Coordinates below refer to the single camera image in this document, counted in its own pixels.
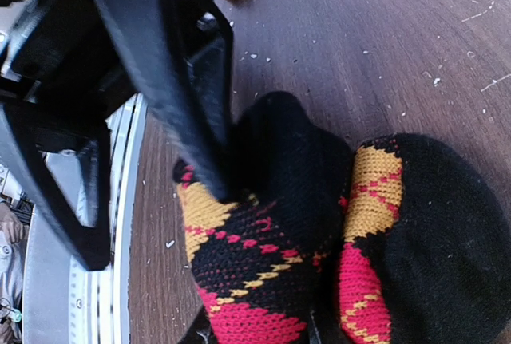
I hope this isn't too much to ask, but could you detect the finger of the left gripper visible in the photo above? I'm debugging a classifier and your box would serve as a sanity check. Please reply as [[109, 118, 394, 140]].
[[0, 100, 113, 272]]

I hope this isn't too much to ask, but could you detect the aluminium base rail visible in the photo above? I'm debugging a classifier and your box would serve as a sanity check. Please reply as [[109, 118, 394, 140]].
[[22, 92, 149, 344]]

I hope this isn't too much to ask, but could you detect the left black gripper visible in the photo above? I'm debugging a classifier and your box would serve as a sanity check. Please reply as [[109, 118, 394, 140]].
[[1, 0, 235, 202]]

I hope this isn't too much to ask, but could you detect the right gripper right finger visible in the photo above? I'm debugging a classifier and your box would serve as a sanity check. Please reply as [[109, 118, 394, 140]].
[[308, 310, 339, 344]]

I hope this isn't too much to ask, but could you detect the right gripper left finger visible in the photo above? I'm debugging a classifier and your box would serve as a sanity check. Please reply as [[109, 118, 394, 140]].
[[178, 307, 218, 344]]

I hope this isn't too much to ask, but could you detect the person in grey sweatshirt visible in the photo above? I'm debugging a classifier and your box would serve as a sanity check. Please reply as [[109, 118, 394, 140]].
[[1, 200, 29, 343]]

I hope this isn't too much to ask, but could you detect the black argyle sock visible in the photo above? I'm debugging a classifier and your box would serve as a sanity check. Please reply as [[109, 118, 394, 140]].
[[173, 92, 510, 343]]

